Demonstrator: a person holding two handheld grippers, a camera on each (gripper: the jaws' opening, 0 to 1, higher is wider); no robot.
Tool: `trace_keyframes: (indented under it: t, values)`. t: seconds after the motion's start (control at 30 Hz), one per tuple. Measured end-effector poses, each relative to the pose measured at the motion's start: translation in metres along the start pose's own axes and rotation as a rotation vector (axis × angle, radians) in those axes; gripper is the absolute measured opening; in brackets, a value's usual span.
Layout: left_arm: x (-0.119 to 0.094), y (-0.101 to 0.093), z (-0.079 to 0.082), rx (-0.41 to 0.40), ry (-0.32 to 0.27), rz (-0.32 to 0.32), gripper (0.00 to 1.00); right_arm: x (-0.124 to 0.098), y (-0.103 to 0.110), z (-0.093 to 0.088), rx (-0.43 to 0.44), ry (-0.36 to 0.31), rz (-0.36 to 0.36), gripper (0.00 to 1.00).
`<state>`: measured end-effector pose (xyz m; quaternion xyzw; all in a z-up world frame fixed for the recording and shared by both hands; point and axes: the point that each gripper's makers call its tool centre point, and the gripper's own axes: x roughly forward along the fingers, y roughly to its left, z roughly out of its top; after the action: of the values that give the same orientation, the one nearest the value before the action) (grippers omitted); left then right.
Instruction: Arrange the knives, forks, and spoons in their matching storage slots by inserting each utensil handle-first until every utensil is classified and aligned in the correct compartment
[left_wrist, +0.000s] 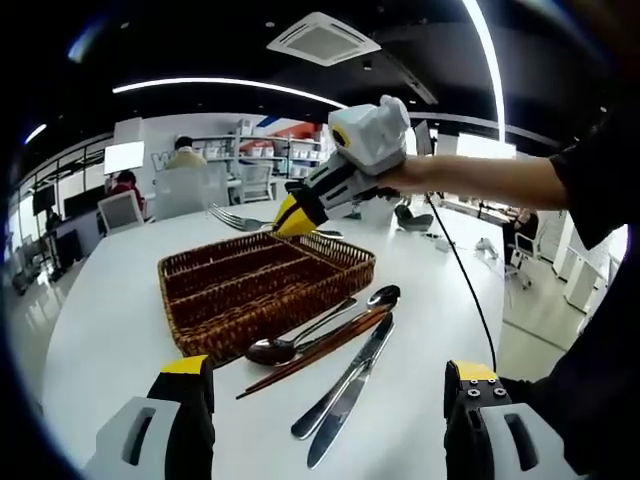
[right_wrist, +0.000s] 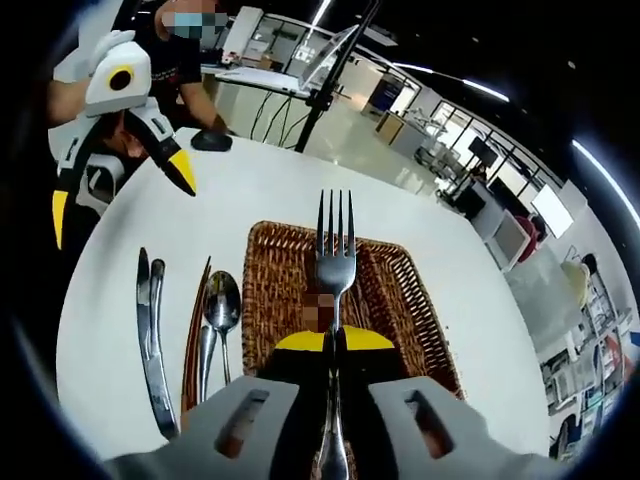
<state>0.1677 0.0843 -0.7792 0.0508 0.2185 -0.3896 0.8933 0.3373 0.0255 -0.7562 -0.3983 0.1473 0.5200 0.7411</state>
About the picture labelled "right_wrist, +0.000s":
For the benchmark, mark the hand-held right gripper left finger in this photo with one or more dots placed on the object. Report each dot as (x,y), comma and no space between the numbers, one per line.
(225,440)

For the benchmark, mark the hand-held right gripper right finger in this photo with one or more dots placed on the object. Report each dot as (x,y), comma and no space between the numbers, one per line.
(425,440)

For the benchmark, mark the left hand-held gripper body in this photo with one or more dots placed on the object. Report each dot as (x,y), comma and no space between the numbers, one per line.
(115,100)

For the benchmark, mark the silver metal knife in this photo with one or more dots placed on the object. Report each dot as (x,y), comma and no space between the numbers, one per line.
(157,280)
(162,395)

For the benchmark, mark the brown wooden chopstick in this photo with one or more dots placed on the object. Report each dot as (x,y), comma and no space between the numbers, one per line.
(188,370)
(202,300)

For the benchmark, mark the silver metal spoon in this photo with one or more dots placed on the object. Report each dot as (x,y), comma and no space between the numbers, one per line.
(207,345)
(222,300)

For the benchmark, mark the brown wicker storage slots basket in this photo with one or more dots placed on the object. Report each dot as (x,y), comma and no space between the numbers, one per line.
(390,280)

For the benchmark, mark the silver metal fork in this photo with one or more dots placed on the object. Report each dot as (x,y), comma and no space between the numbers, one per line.
(337,265)

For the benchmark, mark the white storage shelving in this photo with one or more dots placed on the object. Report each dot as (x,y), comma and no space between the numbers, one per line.
(600,350)

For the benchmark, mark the person's left hand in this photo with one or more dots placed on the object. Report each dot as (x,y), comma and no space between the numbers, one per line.
(125,140)

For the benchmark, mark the black computer mouse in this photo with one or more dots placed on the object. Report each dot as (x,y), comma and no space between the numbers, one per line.
(212,141)

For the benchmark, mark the white stand shelf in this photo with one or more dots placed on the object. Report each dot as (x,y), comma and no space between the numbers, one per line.
(260,80)

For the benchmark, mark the black tripod stand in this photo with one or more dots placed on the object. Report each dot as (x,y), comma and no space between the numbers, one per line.
(320,107)

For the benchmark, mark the translucent white chair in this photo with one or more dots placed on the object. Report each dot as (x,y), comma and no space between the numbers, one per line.
(545,300)

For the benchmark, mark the monitor on tripod stand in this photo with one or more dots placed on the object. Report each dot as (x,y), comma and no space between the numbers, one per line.
(330,55)

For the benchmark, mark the white office chair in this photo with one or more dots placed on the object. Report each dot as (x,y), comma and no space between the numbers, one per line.
(510,245)

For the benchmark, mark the blue banner stand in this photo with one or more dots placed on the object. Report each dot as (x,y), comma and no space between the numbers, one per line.
(385,96)

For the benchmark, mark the wooden cabinet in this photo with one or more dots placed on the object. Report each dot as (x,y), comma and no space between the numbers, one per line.
(392,127)

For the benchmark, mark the black monitor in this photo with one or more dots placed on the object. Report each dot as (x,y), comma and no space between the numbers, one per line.
(482,150)

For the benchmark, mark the long curved ceiling light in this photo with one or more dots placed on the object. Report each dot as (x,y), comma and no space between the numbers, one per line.
(600,170)

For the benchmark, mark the ceiling light strip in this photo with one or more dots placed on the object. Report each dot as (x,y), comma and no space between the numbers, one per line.
(487,90)

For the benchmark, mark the white wall screen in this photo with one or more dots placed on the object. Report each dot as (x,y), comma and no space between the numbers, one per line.
(552,212)

